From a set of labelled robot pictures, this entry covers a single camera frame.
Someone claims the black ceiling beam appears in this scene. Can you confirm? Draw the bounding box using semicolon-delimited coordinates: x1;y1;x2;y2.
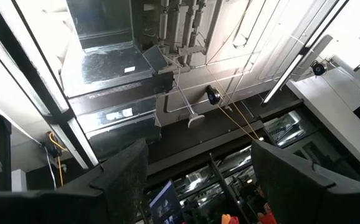
0;0;100;170

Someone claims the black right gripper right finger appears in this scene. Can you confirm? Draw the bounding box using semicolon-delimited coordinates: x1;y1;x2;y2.
250;139;360;224

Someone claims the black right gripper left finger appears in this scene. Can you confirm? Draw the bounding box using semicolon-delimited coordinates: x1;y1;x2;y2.
0;138;150;224

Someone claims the gray ceiling pipe cluster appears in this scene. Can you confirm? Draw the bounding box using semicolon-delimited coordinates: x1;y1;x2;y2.
157;0;208;68

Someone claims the white ceiling sensor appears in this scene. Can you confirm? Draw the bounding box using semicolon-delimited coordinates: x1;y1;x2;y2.
187;113;206;129

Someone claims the red white object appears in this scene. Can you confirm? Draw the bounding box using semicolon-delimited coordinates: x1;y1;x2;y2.
257;202;278;224

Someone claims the computer monitor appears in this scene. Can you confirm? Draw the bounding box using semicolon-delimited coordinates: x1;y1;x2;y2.
148;179;186;224

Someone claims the yellow hanging cable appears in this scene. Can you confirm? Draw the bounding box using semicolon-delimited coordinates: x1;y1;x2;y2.
204;65;261;141

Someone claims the metal ventilation duct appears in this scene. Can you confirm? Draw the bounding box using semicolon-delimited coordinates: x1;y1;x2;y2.
60;0;175;158

